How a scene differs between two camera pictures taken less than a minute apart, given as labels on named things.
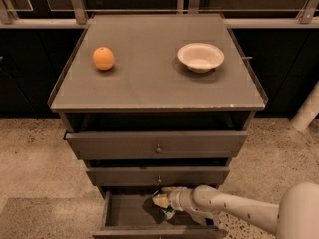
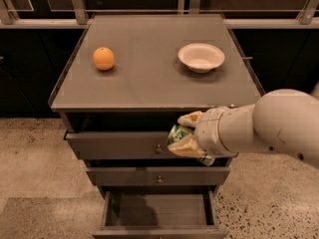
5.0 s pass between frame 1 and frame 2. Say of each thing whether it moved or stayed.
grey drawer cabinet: stayed
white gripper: moved
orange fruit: stayed
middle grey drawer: stayed
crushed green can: moved
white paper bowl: stayed
